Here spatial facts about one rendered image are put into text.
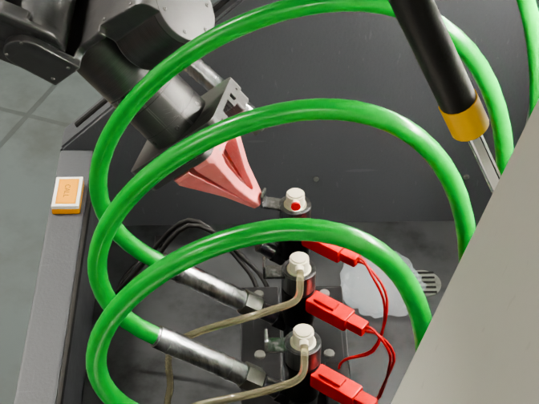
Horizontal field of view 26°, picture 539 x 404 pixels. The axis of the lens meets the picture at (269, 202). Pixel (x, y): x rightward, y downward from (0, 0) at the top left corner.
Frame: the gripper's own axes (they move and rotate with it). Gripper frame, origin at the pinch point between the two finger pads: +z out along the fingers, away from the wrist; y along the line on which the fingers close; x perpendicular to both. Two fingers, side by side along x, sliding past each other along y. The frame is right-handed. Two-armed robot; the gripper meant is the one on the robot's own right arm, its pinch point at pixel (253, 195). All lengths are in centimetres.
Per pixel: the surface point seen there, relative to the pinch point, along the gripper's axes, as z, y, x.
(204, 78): -8.2, -2.1, 10.1
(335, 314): 8.3, 5.0, -9.8
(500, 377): -6, 34, -41
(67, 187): -4.9, -29.9, 16.2
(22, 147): 18, -144, 134
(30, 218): 27, -135, 110
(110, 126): -16.0, 4.5, -11.7
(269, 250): 5.0, -2.3, -0.9
